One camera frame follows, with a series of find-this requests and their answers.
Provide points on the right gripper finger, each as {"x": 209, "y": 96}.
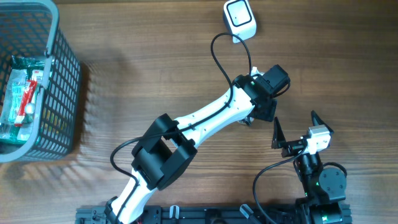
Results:
{"x": 278, "y": 139}
{"x": 316, "y": 120}

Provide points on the green 3M gloves package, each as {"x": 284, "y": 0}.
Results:
{"x": 22, "y": 69}

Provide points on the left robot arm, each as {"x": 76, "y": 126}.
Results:
{"x": 167, "y": 148}

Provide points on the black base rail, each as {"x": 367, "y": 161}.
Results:
{"x": 280, "y": 213}

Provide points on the grey plastic mesh basket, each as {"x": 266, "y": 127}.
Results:
{"x": 31, "y": 29}

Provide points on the white barcode scanner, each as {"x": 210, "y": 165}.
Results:
{"x": 239, "y": 19}

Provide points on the yellow Vim dish soap bottle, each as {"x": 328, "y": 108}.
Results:
{"x": 29, "y": 112}

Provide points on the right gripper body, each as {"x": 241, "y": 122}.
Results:
{"x": 291, "y": 148}

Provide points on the red snack stick wrapper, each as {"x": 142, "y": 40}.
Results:
{"x": 28, "y": 92}

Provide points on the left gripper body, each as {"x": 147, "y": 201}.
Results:
{"x": 268, "y": 115}

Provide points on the mint green sachet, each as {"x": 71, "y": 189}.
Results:
{"x": 17, "y": 92}

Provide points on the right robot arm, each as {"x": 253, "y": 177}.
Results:
{"x": 324, "y": 184}

